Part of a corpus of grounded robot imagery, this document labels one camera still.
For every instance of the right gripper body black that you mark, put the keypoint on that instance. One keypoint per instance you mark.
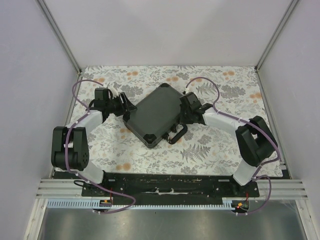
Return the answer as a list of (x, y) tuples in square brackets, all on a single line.
[(184, 115)]

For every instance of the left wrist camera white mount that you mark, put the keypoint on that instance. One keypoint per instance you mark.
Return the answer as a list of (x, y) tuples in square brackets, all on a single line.
[(113, 91)]

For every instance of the black poker set case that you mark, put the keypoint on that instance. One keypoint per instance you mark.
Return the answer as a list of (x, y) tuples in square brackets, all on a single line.
[(157, 117)]

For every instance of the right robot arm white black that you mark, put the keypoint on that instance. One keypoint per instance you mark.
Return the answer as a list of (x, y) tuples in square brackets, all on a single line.
[(255, 141)]

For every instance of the aluminium frame rails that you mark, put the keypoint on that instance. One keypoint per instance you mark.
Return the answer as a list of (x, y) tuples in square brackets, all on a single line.
[(279, 213)]

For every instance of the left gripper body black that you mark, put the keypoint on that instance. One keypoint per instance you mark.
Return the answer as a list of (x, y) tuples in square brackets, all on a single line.
[(116, 106)]

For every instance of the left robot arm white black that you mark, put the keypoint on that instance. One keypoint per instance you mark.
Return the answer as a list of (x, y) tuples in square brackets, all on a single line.
[(70, 148)]

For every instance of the floral table mat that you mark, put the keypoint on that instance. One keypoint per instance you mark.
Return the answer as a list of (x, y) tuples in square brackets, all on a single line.
[(202, 150)]

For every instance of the white slotted cable duct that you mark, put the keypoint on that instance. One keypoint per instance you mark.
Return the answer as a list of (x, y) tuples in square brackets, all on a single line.
[(101, 205)]

